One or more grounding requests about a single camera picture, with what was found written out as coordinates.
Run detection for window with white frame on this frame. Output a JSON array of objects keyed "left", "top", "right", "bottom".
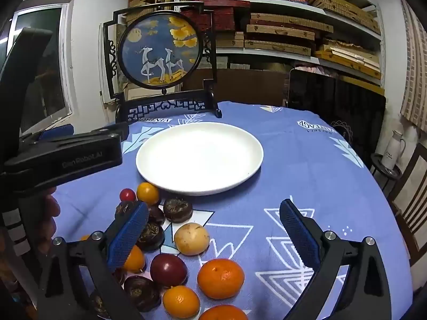
[{"left": 13, "top": 0, "right": 74, "bottom": 134}]

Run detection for white shelf unit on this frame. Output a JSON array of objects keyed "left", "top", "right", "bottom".
[{"left": 127, "top": 0, "right": 384, "bottom": 94}]

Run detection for cardboard box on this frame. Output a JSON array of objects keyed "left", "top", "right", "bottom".
[{"left": 122, "top": 73, "right": 182, "bottom": 102}]

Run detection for dark wooden chair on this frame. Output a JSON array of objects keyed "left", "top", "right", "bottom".
[{"left": 389, "top": 142, "right": 427, "bottom": 267}]

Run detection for small round side table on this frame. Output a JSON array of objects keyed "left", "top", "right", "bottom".
[{"left": 370, "top": 153, "right": 402, "bottom": 194}]

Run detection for blue printed tablecloth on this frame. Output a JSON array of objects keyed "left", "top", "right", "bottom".
[{"left": 43, "top": 101, "right": 414, "bottom": 320}]

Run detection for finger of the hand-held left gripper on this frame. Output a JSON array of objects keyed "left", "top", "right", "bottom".
[{"left": 72, "top": 122, "right": 131, "bottom": 141}]

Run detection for stack of light wooden boxes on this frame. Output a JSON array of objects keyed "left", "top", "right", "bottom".
[{"left": 315, "top": 38, "right": 382, "bottom": 80}]

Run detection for red lacquer boxes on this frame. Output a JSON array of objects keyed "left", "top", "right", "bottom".
[{"left": 182, "top": 0, "right": 251, "bottom": 32}]

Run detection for dark red plum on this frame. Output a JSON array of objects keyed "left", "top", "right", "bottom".
[{"left": 150, "top": 253, "right": 188, "bottom": 288}]

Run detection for pale yellow round fruit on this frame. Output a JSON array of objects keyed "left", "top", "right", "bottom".
[{"left": 174, "top": 222, "right": 211, "bottom": 256}]

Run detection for round deer screen black stand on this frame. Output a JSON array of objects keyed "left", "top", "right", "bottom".
[{"left": 103, "top": 2, "right": 222, "bottom": 124}]

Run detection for beige woven curtain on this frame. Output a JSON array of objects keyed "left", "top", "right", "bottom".
[{"left": 398, "top": 0, "right": 427, "bottom": 129}]

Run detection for yellow cherry tomato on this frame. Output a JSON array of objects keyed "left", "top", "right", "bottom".
[{"left": 136, "top": 182, "right": 160, "bottom": 205}]

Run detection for white round plate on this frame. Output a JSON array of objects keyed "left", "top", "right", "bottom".
[{"left": 136, "top": 122, "right": 264, "bottom": 197}]

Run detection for white jug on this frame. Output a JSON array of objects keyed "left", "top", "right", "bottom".
[{"left": 381, "top": 130, "right": 407, "bottom": 170}]

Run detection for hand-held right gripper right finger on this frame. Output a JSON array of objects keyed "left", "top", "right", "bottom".
[{"left": 279, "top": 199, "right": 392, "bottom": 320}]

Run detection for person's left hand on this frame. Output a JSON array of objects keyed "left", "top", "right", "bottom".
[{"left": 43, "top": 187, "right": 61, "bottom": 254}]

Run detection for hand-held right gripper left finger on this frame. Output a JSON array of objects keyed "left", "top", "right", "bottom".
[{"left": 35, "top": 201, "right": 151, "bottom": 320}]

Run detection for large orange mandarin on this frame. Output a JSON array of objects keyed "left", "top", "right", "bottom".
[{"left": 197, "top": 259, "right": 245, "bottom": 300}]

